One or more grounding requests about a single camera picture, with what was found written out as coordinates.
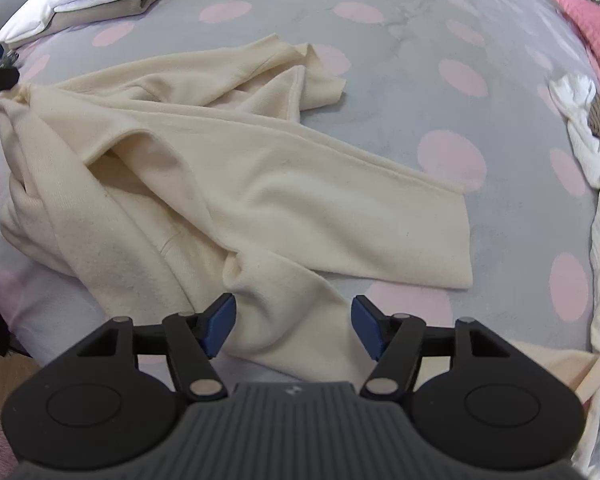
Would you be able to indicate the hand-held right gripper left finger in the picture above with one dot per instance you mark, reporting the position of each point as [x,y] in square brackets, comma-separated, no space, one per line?
[220,325]

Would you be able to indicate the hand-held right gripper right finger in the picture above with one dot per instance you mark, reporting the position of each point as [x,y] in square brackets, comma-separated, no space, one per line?
[367,325]

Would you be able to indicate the cream knit garment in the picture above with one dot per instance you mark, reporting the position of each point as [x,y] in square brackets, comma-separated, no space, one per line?
[280,195]

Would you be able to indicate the white crumpled clothes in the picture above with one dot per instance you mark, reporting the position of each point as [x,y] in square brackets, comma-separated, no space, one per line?
[587,155]

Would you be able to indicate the white folded cloth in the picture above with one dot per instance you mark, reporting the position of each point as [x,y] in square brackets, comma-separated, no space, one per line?
[27,22]

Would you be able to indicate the beige folded cloth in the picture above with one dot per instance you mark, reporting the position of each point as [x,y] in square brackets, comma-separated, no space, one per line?
[105,14]

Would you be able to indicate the grey pink-dotted blanket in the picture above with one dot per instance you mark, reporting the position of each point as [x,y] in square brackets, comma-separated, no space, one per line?
[405,50]

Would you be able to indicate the pink pillow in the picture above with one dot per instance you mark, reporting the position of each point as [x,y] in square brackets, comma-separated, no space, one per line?
[592,25]

